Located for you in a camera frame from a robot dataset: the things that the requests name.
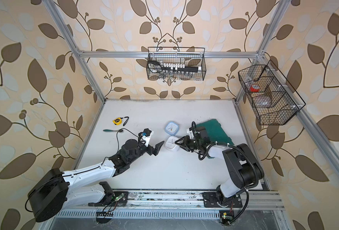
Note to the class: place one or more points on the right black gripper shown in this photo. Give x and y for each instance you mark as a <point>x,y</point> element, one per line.
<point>186,139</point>

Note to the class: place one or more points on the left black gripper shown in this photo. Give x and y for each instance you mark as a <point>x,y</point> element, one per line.
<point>150,151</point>

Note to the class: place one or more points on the light blue alarm clock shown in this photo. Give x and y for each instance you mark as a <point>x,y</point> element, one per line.
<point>172,128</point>

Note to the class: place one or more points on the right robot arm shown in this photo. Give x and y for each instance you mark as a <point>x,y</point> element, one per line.
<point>244,170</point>

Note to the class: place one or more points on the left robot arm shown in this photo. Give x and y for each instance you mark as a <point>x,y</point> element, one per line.
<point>59,190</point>

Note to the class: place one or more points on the green plastic case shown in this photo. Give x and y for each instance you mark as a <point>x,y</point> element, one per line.
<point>215,131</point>

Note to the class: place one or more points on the yellow tape measure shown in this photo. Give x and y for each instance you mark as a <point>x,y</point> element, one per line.
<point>121,121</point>

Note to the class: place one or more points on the clear plastic bag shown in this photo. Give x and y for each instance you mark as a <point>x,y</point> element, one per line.
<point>262,101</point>

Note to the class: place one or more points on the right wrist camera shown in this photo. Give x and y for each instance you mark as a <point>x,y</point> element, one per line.
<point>198,133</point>

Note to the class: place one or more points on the teal handled ratchet tool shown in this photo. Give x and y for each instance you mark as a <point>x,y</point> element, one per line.
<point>111,131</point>

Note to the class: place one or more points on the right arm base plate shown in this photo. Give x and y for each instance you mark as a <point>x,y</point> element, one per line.
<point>217,200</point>

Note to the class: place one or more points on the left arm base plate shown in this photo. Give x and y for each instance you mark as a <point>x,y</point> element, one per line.
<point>116,198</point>

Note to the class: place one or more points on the socket bit rail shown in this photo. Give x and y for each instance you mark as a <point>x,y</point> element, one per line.
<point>183,68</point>

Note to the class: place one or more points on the black handled scissors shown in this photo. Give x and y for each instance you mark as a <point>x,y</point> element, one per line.
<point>157,67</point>

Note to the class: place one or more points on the back black wire basket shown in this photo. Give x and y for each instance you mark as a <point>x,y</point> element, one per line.
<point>176,63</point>

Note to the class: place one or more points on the black wire basket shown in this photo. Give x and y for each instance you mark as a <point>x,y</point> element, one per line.
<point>176,63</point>
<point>286,101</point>

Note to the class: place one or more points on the aluminium front rail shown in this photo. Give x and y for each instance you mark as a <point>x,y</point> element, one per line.
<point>171,199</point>

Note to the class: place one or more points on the right black wire basket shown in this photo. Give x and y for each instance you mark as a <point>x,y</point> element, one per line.
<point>286,101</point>

